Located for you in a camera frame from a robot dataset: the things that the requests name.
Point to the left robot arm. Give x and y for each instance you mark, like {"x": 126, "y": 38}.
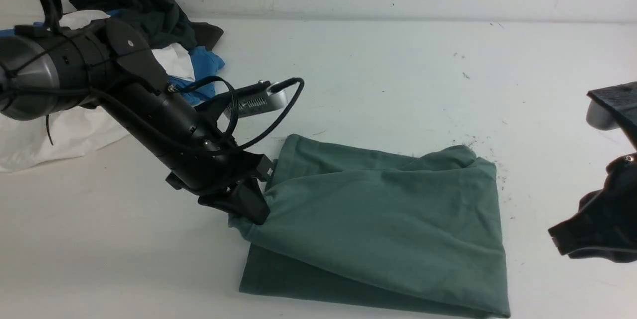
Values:
{"x": 109, "y": 64}

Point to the white shirt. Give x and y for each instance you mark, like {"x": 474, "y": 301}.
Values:
{"x": 79, "y": 131}

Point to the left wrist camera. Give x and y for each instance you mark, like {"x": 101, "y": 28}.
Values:
{"x": 263, "y": 97}

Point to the dark grey shirt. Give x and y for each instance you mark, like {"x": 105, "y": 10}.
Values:
{"x": 162, "y": 22}

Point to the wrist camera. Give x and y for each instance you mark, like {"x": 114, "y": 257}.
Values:
{"x": 263, "y": 97}
{"x": 613, "y": 107}

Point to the blue shirt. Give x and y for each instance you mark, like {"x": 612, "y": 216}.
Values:
{"x": 204, "y": 67}

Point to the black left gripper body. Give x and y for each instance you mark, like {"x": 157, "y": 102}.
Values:
{"x": 201, "y": 175}

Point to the green long sleeve shirt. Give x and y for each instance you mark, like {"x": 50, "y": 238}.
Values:
{"x": 363, "y": 227}

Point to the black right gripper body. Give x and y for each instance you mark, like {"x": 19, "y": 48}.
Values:
{"x": 605, "y": 225}

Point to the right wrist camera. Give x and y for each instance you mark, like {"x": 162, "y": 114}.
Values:
{"x": 613, "y": 107}

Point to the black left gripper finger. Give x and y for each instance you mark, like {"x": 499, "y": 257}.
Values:
{"x": 243, "y": 199}

